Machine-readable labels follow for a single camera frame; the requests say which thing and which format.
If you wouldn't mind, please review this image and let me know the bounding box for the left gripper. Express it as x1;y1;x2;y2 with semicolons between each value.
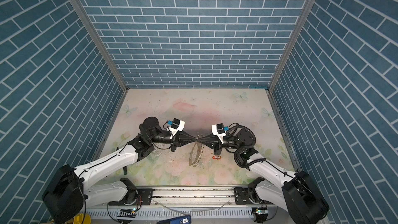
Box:
148;131;194;153

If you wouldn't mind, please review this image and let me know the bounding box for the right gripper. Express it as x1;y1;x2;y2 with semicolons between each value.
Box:
200;134;243;157

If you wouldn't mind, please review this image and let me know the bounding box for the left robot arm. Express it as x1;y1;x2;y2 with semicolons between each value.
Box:
42;117;196;224

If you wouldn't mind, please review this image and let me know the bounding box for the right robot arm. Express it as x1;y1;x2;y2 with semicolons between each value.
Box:
197;124;330;224

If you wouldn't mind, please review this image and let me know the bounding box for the blue stapler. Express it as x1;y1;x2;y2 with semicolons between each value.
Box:
157;215;192;224

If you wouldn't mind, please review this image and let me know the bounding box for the yellow tape dispenser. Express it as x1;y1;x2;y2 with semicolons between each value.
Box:
73;213;91;224

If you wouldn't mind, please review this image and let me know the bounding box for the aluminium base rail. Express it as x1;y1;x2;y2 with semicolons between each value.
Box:
87;186;279;223

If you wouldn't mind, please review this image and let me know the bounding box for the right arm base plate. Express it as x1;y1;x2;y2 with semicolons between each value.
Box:
233;187;266;205

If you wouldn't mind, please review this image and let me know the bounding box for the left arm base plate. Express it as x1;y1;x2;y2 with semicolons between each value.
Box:
108;188;154;207

